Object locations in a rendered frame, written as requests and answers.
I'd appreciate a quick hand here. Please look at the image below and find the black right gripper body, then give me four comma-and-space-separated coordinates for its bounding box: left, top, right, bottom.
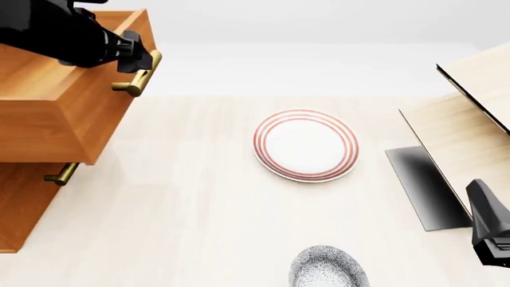
471, 229, 510, 268

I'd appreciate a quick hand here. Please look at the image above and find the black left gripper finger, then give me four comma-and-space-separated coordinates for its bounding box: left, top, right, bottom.
136, 49, 155, 72

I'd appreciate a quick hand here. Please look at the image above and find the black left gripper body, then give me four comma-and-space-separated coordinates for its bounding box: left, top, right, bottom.
116, 49, 141, 73

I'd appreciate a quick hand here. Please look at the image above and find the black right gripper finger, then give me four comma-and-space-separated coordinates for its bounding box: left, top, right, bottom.
465, 179, 510, 244

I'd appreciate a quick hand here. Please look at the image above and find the brass handle of drawer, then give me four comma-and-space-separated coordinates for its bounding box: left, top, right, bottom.
111, 49, 163, 98
43, 162, 81, 187

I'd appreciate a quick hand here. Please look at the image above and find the wooden drawer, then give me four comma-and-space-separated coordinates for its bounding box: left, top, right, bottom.
0, 163, 79, 243
0, 8, 159, 167

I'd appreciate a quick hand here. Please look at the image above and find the wooden drawer, closed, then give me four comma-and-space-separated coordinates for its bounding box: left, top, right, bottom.
0, 163, 79, 243

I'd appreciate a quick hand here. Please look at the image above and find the grey patterned bowl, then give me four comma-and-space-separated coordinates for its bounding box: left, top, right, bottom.
288, 244, 371, 287

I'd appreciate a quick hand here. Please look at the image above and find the wooden cabinet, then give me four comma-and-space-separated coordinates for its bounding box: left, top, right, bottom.
0, 162, 80, 254

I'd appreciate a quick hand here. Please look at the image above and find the pale wooden panel, black edge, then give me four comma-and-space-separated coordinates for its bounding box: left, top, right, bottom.
435, 41, 510, 136

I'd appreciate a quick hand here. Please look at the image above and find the white plate with red rings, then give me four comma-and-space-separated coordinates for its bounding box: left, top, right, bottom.
251, 108, 361, 184

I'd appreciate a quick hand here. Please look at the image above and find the brass handle of closed drawer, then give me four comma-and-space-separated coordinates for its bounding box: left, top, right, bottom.
43, 162, 81, 187

